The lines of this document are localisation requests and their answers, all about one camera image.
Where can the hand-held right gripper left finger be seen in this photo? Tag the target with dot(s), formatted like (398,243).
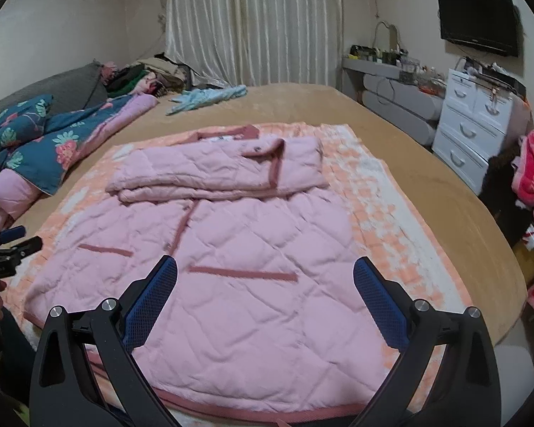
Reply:
(149,304)

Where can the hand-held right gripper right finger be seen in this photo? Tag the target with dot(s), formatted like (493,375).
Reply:
(382,307)

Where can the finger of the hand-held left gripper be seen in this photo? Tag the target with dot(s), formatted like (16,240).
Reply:
(26,247)
(13,232)

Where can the pink quilted jacket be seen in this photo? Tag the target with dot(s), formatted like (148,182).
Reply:
(249,298)

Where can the pile of clothes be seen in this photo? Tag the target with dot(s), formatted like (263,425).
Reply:
(151,73)

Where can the teal floral quilt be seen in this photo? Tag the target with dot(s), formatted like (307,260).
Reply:
(62,146)

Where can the orange white checkered blanket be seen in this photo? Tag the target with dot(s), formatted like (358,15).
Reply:
(382,187)

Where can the white chair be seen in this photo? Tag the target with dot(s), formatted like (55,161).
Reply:
(514,387)

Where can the black cloth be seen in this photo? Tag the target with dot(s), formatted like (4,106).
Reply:
(503,204)

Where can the grey pillow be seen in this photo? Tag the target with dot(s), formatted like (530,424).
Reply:
(71,84)

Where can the white drawer chest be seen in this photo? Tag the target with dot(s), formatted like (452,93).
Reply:
(471,133)

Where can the bed with brown cover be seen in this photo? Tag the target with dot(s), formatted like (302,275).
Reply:
(382,106)

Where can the grey dressing table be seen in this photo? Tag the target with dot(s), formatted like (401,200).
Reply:
(405,106)

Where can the light blue cloth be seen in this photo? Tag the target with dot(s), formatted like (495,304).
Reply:
(204,97)

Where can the group of cosmetic bottles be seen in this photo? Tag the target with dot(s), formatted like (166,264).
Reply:
(391,58)

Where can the arched mirror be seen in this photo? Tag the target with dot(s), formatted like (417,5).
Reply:
(388,38)

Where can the white curtain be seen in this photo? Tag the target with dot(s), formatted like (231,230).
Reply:
(258,22)

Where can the black television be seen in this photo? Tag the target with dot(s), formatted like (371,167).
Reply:
(478,18)

